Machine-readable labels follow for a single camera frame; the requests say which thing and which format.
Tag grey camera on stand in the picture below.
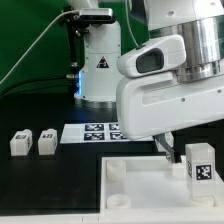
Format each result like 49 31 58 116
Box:
79 8 113 21

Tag black camera stand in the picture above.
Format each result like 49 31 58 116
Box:
59 14 87 77

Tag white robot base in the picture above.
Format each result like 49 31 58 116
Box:
73 0 122 108

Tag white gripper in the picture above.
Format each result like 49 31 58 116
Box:
116 72 224 164

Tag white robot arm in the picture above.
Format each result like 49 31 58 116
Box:
116 0 224 163

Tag white sheet with tags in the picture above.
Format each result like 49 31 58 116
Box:
59 122 155 145

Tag white square tabletop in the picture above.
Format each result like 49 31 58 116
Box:
100 156 224 216

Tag white cable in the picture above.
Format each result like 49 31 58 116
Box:
124 0 140 48

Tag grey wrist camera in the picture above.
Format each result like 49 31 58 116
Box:
117 35 186 78

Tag black cables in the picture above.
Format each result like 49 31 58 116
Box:
0 75 78 98

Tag grey cable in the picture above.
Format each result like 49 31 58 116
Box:
0 9 81 86

